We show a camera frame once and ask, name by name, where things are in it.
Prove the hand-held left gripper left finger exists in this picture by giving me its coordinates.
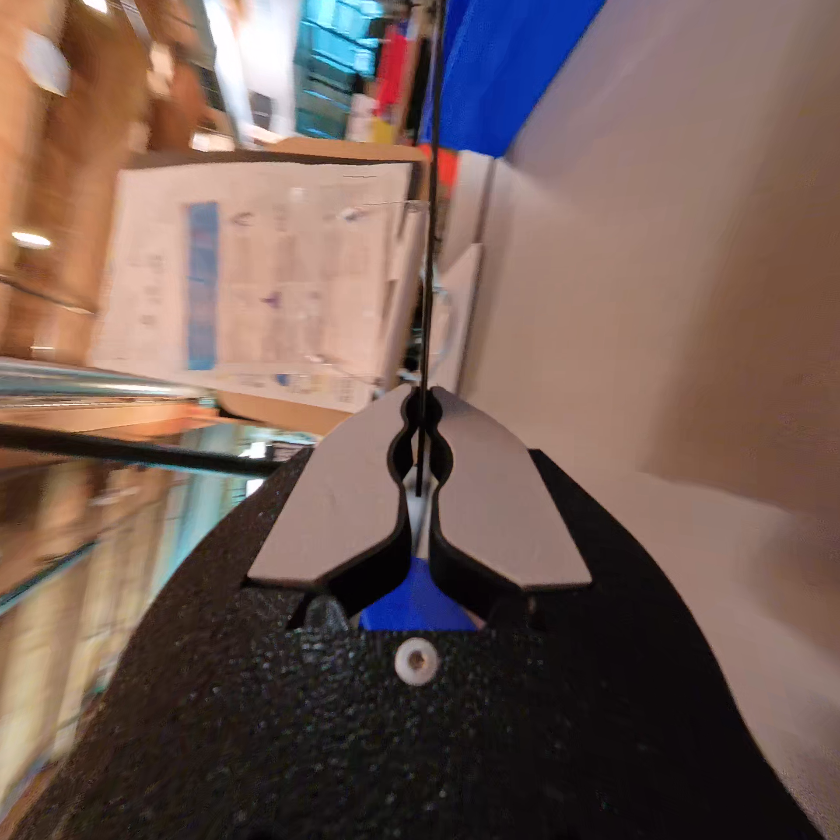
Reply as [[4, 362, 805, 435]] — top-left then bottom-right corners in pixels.
[[246, 384, 421, 618]]

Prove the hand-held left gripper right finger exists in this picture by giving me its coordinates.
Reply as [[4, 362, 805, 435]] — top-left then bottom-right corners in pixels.
[[428, 386, 593, 616]]

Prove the black plate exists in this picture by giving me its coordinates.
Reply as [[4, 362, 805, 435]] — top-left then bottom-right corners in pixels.
[[413, 0, 447, 497]]

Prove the grey desk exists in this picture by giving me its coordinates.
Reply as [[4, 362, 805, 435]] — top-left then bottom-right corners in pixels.
[[453, 0, 840, 840]]

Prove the instruction sheet on stand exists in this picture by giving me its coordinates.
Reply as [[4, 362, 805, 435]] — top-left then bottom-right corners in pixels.
[[88, 134, 496, 437]]

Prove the black metal bar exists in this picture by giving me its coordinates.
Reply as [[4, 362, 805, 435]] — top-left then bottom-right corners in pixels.
[[0, 423, 284, 478]]

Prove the printed instruction sheet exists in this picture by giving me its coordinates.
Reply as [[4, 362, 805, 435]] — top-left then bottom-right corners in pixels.
[[88, 161, 421, 414]]

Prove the chrome metal pole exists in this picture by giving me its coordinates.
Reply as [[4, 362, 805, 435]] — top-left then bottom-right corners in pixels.
[[0, 357, 221, 403]]

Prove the teal storage rack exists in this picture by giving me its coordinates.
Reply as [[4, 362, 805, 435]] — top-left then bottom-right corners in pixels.
[[294, 0, 383, 140]]

